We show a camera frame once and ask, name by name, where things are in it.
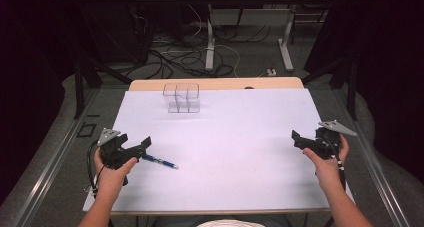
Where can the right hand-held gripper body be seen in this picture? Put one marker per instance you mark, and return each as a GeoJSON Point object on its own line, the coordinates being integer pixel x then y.
{"type": "Point", "coordinates": [328, 143]}

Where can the person's left hand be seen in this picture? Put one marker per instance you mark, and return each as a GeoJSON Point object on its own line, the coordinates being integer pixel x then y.
{"type": "Point", "coordinates": [110, 180]}

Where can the white table mat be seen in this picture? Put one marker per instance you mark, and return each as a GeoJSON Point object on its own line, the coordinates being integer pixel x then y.
{"type": "Point", "coordinates": [220, 153]}

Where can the blue pen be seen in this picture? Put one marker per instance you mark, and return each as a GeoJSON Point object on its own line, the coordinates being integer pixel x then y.
{"type": "Point", "coordinates": [160, 161]}

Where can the clear acrylic organiser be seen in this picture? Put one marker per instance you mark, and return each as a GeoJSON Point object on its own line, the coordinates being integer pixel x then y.
{"type": "Point", "coordinates": [181, 98]}

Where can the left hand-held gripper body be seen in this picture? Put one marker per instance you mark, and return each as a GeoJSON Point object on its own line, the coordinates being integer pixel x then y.
{"type": "Point", "coordinates": [115, 153]}

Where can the desk with white legs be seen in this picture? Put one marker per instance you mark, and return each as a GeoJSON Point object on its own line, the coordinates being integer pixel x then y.
{"type": "Point", "coordinates": [210, 50]}

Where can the person's white shirt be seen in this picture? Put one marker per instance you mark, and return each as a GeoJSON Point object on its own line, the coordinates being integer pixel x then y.
{"type": "Point", "coordinates": [230, 223]}

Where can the black metal stand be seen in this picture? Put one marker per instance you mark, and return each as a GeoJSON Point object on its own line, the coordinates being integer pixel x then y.
{"type": "Point", "coordinates": [80, 87]}
{"type": "Point", "coordinates": [350, 83]}

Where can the person's right hand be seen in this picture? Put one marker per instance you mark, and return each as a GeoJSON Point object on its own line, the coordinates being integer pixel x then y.
{"type": "Point", "coordinates": [328, 172]}

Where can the wooden table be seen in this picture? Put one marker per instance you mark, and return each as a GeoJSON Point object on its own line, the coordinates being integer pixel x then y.
{"type": "Point", "coordinates": [216, 83]}

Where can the metal floor rail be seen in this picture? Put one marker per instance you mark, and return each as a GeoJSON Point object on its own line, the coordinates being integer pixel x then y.
{"type": "Point", "coordinates": [376, 173]}
{"type": "Point", "coordinates": [50, 167]}

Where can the white power strip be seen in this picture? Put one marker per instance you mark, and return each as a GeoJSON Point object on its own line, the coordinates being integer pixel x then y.
{"type": "Point", "coordinates": [271, 72]}

